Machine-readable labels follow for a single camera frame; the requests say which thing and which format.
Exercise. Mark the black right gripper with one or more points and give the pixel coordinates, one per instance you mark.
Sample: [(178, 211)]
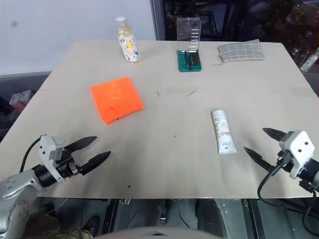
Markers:
[(283, 159)]

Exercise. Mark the grey red box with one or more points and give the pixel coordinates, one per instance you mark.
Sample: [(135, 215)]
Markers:
[(26, 97), (15, 100)]

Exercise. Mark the green white bottle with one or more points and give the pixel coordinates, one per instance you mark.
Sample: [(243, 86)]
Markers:
[(310, 60)]

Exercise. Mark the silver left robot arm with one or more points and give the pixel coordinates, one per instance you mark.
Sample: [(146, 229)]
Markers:
[(15, 189)]

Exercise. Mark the folded orange cloth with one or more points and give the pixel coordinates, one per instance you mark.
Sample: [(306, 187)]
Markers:
[(116, 99)]

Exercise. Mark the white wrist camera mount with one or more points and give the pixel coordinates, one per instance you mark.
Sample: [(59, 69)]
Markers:
[(47, 152), (298, 149)]

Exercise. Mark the green screwdriver bit case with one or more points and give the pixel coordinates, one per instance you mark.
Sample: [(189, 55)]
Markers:
[(189, 47)]

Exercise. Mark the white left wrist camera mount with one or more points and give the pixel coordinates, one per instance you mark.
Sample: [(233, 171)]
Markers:
[(47, 152)]

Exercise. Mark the white Dove lotion tube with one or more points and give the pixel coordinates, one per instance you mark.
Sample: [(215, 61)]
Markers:
[(223, 131)]

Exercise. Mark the clear yellow liquid bottle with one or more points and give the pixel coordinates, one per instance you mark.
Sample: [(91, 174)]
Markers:
[(128, 42)]

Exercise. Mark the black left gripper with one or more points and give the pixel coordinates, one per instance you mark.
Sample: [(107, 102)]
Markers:
[(67, 165)]

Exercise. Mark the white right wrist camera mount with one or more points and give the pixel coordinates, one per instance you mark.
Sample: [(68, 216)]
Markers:
[(298, 149)]

